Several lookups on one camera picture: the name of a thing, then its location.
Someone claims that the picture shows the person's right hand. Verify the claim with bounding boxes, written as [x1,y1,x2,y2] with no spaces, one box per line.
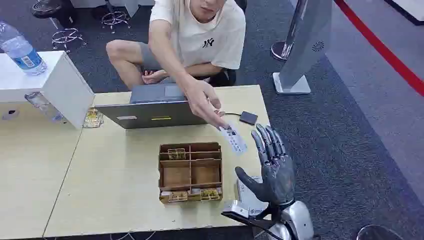
[182,78,230,131]

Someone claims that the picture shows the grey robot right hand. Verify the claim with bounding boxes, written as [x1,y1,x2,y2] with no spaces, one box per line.
[234,123,296,208]

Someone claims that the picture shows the person's left hand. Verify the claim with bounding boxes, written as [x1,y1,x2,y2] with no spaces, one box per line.
[141,69,170,86]

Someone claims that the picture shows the white printed card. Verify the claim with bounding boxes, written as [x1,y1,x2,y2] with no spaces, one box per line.
[218,127,249,157]

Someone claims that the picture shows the black seat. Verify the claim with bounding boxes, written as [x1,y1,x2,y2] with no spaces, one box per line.
[194,67,237,88]

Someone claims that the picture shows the grey laptop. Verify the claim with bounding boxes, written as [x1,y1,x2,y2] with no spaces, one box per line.
[94,83,209,130]

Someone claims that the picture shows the small black adapter box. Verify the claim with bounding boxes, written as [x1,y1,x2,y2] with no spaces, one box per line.
[238,110,259,126]

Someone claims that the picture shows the person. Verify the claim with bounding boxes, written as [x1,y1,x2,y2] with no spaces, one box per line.
[105,0,248,131]

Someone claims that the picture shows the gold card stack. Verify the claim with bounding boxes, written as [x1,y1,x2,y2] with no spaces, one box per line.
[200,188,222,202]
[168,191,189,203]
[167,148,187,161]

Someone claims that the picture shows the chrome stool base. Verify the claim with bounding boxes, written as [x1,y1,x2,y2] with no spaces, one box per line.
[51,27,88,54]
[100,0,131,34]

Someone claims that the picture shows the loose gold card pile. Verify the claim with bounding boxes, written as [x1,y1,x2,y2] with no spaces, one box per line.
[82,107,105,129]

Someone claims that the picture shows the wooden card box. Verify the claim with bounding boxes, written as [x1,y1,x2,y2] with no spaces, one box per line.
[157,142,224,205]

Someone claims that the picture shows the white cardboard box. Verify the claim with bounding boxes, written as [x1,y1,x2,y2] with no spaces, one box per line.
[0,50,96,130]

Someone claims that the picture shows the round chrome stanchion base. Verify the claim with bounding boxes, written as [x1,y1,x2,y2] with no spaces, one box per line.
[270,40,294,62]

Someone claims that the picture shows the dark round base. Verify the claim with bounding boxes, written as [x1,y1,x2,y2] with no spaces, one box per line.
[355,224,406,240]

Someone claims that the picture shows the grey standing kiosk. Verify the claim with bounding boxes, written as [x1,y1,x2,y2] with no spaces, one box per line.
[271,0,334,96]

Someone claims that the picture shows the black round chair base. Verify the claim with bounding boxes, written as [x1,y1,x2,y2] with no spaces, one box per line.
[31,0,78,28]

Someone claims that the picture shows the clear water bottle blue label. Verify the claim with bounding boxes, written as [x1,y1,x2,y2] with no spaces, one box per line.
[0,20,49,77]

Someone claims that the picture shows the red floor tape strip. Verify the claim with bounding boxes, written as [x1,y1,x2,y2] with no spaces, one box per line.
[333,0,424,98]

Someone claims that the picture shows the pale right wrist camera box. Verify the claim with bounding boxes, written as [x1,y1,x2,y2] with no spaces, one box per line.
[220,176,270,227]

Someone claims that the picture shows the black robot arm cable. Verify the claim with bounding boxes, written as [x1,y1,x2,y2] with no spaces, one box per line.
[221,205,286,240]

